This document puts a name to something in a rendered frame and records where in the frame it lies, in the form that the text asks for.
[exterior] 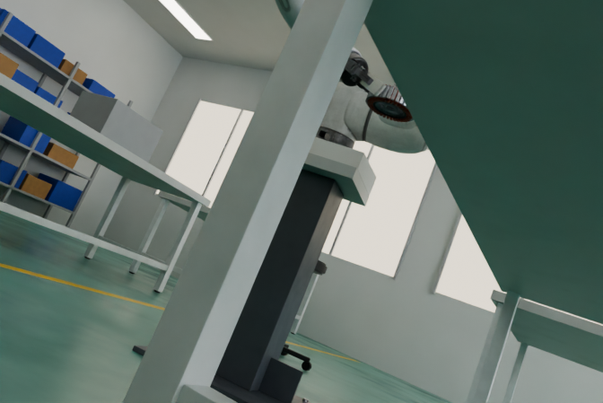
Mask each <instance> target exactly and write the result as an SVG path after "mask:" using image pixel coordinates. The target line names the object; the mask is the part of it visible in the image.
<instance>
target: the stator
mask: <svg viewBox="0 0 603 403"><path fill-rule="evenodd" d="M365 102H366V104H367V105H368V107H369V108H370V109H371V110H373V112H375V113H376V114H378V115H380V116H382V117H384V118H386V119H390V120H394V121H397V122H410V121H413V120H414V119H413V117H412V115H411V113H410V111H409V109H408V107H407V106H406V104H405V102H404V100H403V98H402V96H401V94H400V92H399V90H398V88H397V87H395V86H391V85H387V86H386V88H385V89H384V90H383V91H382V92H381V93H380V94H379V96H378V97H376V96H375V95H374V94H373V93H371V92H369V93H368V95H367V98H366V100H365Z"/></svg>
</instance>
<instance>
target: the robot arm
mask: <svg viewBox="0 0 603 403"><path fill-rule="evenodd" d="M304 1H305V0H275V3H276V5H277V7H278V9H279V11H280V13H281V15H282V16H283V18H284V20H285V22H286V23H287V25H288V26H289V28H290V29H292V28H293V25H294V23H295V21H296V19H297V17H298V14H299V12H300V10H301V8H302V5H303V3H304ZM368 71H369V67H368V64H367V62H366V60H365V59H364V58H362V55H361V53H360V52H359V51H358V50H357V49H355V48H353V49H352V52H351V54H350V56H349V58H348V60H347V63H346V65H345V69H344V71H343V73H342V75H341V77H340V79H339V82H338V84H337V87H336V89H335V92H334V94H333V96H332V99H331V101H330V103H329V105H328V109H327V111H326V113H325V116H324V118H323V120H322V122H321V124H320V127H319V130H318V133H317V134H316V136H315V137H317V138H320V139H324V140H327V141H329V142H332V143H335V144H338V145H342V146H346V147H349V148H352V149H353V148H354V143H355V141H363V142H366V143H369V144H371V145H375V146H378V147H379V148H382V149H385V150H389V151H391V152H395V153H409V154H411V153H421V152H425V151H427V149H428V146H427V144H426V143H425V141H424V139H423V137H422V135H421V133H420V131H419V129H418V127H417V125H416V123H415V121H414V120H413V121H410V122H397V121H394V120H390V119H386V118H384V117H382V116H380V115H378V114H376V113H375V112H373V110H371V109H370V108H369V107H368V105H367V104H366V102H365V100H366V98H367V95H368V93H369V92H371V93H373V94H374V95H375V96H376V97H378V96H379V94H380V93H381V92H382V91H383V90H384V89H385V88H386V86H387V85H386V84H384V83H383V82H382V81H380V80H379V79H378V78H376V77H375V76H374V75H372V74H371V73H370V72H369V73H368Z"/></svg>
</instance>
